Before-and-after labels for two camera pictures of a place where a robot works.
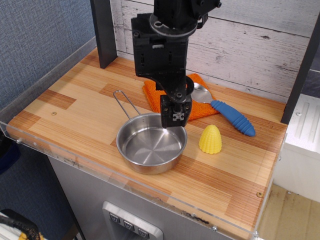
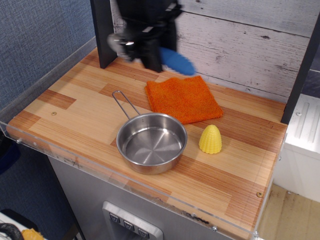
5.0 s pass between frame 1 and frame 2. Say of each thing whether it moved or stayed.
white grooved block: stayed
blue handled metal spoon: moved
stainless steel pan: stayed
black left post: stayed
